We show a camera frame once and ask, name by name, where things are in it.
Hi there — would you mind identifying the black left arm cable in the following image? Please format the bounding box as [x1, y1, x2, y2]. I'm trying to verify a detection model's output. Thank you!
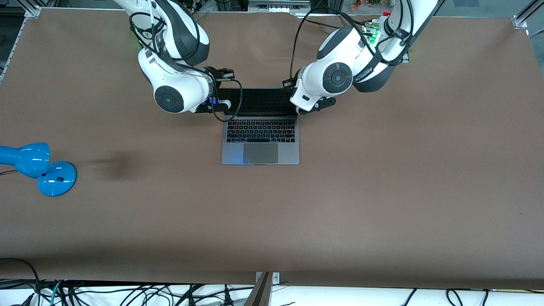
[290, 8, 425, 85]

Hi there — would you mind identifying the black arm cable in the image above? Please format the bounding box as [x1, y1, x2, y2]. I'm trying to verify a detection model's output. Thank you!
[129, 0, 244, 123]
[290, 8, 425, 85]

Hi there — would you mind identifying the grey laptop with black keyboard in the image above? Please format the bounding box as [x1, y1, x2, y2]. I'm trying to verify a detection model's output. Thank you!
[218, 88, 300, 165]

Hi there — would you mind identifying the blue desk lamp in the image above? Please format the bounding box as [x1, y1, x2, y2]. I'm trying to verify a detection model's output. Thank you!
[0, 142, 78, 197]

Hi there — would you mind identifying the brown table cover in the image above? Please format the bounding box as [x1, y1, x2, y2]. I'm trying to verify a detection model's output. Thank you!
[0, 8, 544, 290]

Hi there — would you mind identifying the silver metal bracket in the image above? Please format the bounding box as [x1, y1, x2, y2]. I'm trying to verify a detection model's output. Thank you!
[255, 272, 281, 285]

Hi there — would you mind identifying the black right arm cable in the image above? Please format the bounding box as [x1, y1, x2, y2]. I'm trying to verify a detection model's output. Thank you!
[129, 0, 244, 123]

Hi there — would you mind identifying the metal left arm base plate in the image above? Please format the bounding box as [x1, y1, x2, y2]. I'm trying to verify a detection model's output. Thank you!
[361, 19, 411, 64]

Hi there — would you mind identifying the grey metal bar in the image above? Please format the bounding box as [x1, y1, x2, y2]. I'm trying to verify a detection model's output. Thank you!
[244, 272, 273, 306]

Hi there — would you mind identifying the teal cable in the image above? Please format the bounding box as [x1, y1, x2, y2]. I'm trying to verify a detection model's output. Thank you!
[50, 279, 64, 306]

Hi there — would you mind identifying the grey equipment box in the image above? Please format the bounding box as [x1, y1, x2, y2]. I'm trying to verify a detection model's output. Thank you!
[248, 0, 312, 14]

